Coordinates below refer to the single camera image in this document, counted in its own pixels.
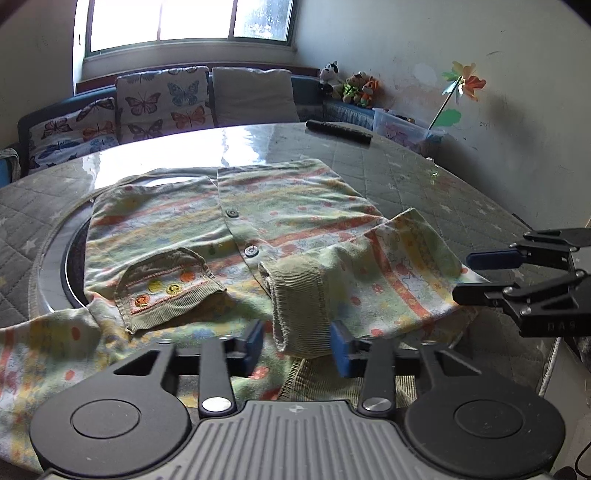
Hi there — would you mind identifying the black white plush cow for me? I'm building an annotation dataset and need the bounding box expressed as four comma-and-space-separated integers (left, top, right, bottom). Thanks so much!
318, 61, 342, 100

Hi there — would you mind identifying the upright butterfly cushion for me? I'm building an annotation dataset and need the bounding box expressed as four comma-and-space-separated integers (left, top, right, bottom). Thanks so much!
115, 66, 214, 144

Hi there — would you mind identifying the blue grey cloth on sofa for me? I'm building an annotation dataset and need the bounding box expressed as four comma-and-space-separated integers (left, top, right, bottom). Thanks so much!
0, 148, 21, 188

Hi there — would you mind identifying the plain beige cushion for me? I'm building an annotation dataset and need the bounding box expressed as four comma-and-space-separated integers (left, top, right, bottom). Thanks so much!
211, 67, 300, 127

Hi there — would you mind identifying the orange plush toy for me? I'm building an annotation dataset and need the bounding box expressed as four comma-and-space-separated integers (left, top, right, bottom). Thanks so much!
360, 77, 380, 108

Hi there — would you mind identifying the lying butterfly cushion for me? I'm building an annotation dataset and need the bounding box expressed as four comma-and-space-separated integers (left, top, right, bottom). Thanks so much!
28, 97, 119, 173

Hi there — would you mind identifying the colourful paper pinwheel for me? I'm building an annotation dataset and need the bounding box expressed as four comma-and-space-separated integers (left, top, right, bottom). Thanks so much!
428, 61, 487, 130

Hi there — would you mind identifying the brown plush toy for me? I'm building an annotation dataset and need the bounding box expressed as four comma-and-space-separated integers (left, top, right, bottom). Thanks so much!
342, 72, 369, 104

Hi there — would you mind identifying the window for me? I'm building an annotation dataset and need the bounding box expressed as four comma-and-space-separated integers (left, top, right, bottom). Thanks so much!
87, 0, 297, 54

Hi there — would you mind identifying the green patterned child jacket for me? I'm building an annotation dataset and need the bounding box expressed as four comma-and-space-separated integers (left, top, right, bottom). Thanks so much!
1, 159, 477, 470

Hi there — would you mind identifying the clear plastic storage box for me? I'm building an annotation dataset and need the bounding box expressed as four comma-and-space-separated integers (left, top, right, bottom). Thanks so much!
373, 108, 446, 157

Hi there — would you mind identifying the black remote control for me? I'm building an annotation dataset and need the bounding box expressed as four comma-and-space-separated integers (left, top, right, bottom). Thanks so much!
305, 119, 373, 145

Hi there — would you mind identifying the round black induction hob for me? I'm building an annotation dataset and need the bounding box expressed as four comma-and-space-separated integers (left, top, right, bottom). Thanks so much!
60, 219, 90, 308

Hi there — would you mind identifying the blue sofa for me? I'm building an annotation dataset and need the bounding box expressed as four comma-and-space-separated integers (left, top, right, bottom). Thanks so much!
1, 66, 374, 185

